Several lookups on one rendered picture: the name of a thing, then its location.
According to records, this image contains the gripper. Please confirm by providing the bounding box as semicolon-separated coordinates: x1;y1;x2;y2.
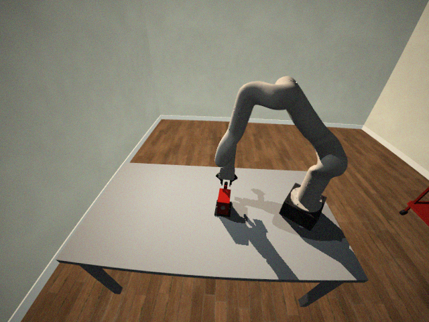
216;166;238;186

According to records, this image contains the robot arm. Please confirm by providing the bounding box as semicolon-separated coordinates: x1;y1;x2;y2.
215;76;348;213

